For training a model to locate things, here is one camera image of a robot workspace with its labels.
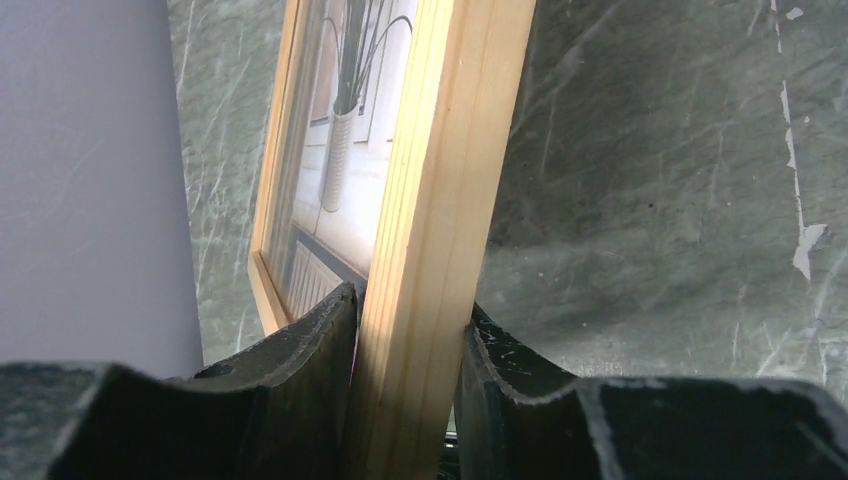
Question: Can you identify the wooden picture frame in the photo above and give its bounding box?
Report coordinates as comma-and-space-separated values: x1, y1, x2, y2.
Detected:
246, 0, 539, 480

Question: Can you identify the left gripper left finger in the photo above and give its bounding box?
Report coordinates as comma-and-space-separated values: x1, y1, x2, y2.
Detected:
1, 283, 359, 479

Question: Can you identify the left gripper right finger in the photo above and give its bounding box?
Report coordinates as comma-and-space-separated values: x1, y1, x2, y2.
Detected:
454, 308, 847, 479

